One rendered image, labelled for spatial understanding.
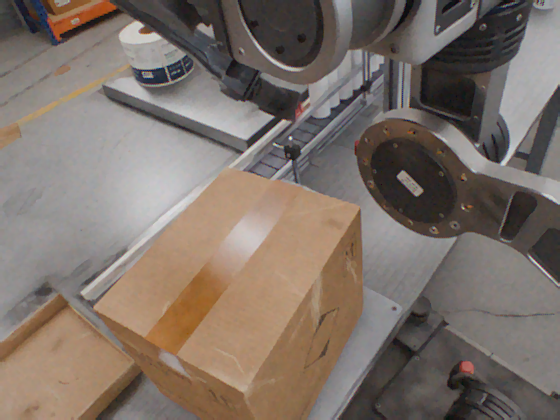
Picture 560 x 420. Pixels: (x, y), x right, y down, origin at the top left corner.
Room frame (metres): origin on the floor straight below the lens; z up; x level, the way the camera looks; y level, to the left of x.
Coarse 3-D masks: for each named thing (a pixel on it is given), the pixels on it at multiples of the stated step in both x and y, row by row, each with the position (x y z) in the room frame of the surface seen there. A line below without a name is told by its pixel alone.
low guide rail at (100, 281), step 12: (276, 132) 0.96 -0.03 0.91; (264, 144) 0.93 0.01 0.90; (240, 156) 0.88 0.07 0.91; (252, 156) 0.89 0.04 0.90; (156, 228) 0.70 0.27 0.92; (144, 240) 0.67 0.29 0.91; (132, 252) 0.64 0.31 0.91; (120, 264) 0.62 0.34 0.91; (108, 276) 0.60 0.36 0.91; (96, 288) 0.57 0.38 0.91
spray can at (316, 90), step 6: (324, 78) 1.02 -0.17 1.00; (312, 84) 1.02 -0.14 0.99; (318, 84) 1.01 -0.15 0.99; (324, 84) 1.02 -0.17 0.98; (312, 90) 1.02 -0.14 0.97; (318, 90) 1.01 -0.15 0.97; (324, 90) 1.02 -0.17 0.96; (312, 96) 1.02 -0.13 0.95; (318, 96) 1.01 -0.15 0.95; (312, 102) 1.02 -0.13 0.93; (318, 108) 1.01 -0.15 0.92; (324, 108) 1.01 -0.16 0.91; (312, 114) 1.03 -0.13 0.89; (318, 114) 1.01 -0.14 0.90; (324, 114) 1.01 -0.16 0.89
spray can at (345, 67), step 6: (348, 54) 1.08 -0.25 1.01; (348, 60) 1.08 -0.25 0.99; (342, 66) 1.08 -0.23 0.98; (348, 66) 1.08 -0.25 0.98; (342, 72) 1.08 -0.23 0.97; (348, 72) 1.08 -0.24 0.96; (342, 78) 1.08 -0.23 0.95; (348, 84) 1.08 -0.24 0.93; (342, 90) 1.08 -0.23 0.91; (348, 90) 1.08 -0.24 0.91; (342, 96) 1.08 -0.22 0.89; (348, 96) 1.08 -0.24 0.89
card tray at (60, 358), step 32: (32, 320) 0.56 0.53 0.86; (64, 320) 0.57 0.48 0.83; (0, 352) 0.51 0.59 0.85; (32, 352) 0.51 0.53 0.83; (64, 352) 0.49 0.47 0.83; (96, 352) 0.48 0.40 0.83; (0, 384) 0.45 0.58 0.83; (32, 384) 0.44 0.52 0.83; (64, 384) 0.43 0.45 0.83; (96, 384) 0.41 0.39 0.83; (128, 384) 0.40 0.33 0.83; (0, 416) 0.39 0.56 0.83; (32, 416) 0.38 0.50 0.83; (64, 416) 0.37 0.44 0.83; (96, 416) 0.35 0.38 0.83
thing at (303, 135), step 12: (336, 108) 1.05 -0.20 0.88; (312, 120) 1.02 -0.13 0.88; (324, 120) 1.01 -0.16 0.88; (300, 132) 0.98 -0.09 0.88; (312, 132) 0.97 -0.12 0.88; (300, 144) 0.93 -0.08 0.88; (276, 156) 0.90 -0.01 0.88; (252, 168) 0.87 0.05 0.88; (264, 168) 0.86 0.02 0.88; (276, 168) 0.85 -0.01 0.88
